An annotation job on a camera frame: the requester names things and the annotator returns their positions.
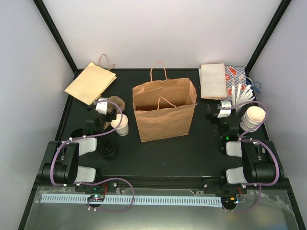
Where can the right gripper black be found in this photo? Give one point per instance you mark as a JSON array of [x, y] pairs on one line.
[[213, 115]]

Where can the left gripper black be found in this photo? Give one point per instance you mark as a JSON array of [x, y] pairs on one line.
[[111, 116]]

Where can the brown kraft paper bag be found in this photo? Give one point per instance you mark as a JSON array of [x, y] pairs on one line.
[[164, 108]]

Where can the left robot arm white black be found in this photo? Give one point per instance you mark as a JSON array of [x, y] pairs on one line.
[[60, 164]]

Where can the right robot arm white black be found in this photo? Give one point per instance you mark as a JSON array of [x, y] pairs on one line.
[[260, 163]]

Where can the stacked pulp cup carriers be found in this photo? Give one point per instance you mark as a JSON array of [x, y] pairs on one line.
[[117, 101]]

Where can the black lid stack left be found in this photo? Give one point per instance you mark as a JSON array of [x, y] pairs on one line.
[[108, 149]]

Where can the white paper bag brown trim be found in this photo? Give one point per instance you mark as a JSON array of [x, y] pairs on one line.
[[213, 82]]

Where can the bundle of white straws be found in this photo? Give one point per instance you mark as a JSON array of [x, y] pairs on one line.
[[241, 94]]

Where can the blue checkered paper bag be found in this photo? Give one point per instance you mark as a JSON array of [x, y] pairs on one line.
[[235, 75]]

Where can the stack of white paper cups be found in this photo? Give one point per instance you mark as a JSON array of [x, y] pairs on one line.
[[253, 116]]

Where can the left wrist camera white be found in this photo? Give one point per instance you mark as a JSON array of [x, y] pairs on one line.
[[102, 105]]

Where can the tan paper bag with handles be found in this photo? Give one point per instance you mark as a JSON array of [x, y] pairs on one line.
[[91, 83]]

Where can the light blue cable duct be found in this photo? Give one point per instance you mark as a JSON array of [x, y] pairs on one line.
[[150, 200]]

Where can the black frame post left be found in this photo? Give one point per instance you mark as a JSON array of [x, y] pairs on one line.
[[55, 33]]

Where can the black frame post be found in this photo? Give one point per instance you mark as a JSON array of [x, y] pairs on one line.
[[284, 4], [55, 33]]

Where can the black frame post right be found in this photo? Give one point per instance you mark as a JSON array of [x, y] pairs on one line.
[[284, 4]]

